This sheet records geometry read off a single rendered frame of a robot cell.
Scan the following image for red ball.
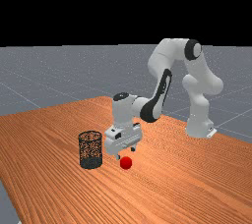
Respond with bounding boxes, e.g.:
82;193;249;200
119;156;133;170

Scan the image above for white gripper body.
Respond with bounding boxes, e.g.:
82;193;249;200
104;122;144;156

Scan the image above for dark mesh basket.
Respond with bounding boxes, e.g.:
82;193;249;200
78;130;104;170

